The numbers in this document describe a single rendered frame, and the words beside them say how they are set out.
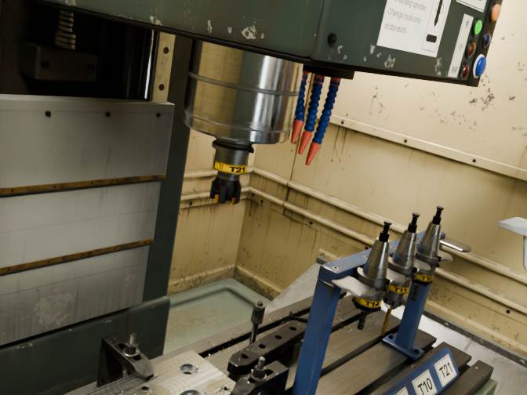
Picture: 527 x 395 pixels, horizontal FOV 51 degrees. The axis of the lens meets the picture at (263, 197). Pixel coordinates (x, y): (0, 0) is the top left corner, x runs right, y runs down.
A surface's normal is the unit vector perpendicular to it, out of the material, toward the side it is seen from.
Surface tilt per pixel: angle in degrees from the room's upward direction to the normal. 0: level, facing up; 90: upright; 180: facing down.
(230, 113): 90
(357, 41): 90
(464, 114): 90
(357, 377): 0
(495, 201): 90
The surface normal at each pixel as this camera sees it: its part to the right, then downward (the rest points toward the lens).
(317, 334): -0.66, 0.11
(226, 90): -0.25, 0.24
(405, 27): 0.73, 0.33
